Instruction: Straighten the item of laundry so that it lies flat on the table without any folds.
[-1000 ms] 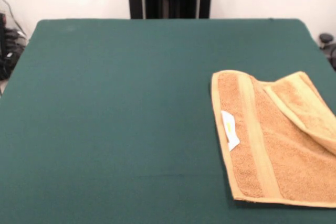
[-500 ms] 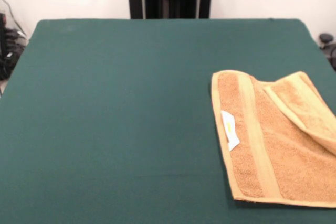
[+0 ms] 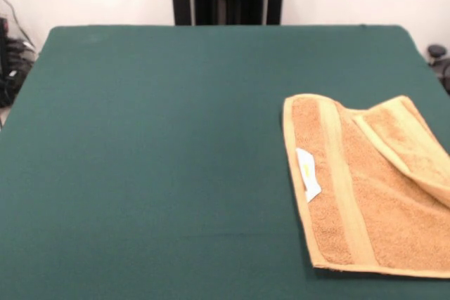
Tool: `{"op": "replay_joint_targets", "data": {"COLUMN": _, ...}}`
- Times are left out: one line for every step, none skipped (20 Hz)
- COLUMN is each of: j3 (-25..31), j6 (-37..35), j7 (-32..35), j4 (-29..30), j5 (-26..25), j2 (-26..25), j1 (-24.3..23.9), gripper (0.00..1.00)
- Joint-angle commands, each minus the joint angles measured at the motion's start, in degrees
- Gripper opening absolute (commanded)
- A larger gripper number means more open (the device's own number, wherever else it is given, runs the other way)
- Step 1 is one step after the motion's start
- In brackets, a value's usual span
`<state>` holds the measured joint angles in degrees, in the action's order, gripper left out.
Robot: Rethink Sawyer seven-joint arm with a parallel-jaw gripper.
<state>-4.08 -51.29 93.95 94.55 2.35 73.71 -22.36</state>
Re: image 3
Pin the tan terry towel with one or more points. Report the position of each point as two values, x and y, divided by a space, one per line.
369 208

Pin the dark green table cloth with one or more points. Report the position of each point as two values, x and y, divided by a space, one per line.
105 138

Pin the dark pedestal foot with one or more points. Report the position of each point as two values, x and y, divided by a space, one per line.
17 57
436 50

